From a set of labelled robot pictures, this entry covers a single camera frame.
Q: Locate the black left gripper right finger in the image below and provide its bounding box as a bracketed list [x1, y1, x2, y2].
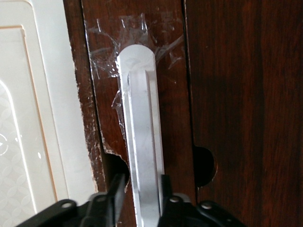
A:
[157, 174, 247, 227]

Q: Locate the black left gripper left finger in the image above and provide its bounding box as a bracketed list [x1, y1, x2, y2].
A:
[16, 173, 126, 227]

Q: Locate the white metal drawer handle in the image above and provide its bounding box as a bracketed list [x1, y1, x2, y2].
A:
[117, 44, 165, 227]

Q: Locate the white panel cabinet door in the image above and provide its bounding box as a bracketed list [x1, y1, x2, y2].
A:
[0, 0, 97, 227]

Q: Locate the clear adhesive tape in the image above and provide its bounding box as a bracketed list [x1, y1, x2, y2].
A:
[84, 13, 185, 140]

